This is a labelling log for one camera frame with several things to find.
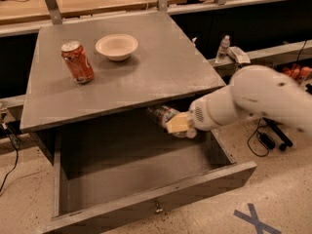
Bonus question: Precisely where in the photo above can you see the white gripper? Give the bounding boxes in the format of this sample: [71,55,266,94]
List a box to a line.
[166,94,221,134]

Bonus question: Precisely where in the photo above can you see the clear plastic water bottle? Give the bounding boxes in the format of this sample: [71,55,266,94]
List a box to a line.
[146,104,197,138]

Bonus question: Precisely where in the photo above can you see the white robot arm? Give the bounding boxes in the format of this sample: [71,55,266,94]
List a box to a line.
[166,65,312,136]

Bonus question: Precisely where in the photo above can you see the open grey top drawer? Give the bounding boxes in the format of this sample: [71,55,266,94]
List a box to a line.
[38,130,256,234]

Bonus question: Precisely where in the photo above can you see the metal drawer knob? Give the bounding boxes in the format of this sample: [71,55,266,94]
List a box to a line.
[155,202,164,214]

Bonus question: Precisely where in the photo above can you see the small background water bottle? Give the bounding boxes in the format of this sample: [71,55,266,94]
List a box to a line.
[214,35,230,63]

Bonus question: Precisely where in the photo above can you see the black wheeled stand base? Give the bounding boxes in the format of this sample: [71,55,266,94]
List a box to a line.
[264,118,293,151]

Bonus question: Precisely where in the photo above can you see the white paper bowl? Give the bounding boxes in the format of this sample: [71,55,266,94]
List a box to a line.
[96,34,138,61]

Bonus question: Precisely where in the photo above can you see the red soda can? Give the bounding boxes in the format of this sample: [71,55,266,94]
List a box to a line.
[60,41,95,84]

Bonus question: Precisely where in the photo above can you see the blue tape cross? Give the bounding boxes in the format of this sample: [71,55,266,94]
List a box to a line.
[234,203,282,234]

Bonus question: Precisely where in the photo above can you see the wooden bench top left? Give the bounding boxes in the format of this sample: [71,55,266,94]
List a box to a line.
[0,0,157,25]

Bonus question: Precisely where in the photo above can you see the white box on rail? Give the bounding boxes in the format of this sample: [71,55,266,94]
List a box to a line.
[228,47,251,64]

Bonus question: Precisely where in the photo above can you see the black cable left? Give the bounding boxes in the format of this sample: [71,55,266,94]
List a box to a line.
[0,120,21,193]

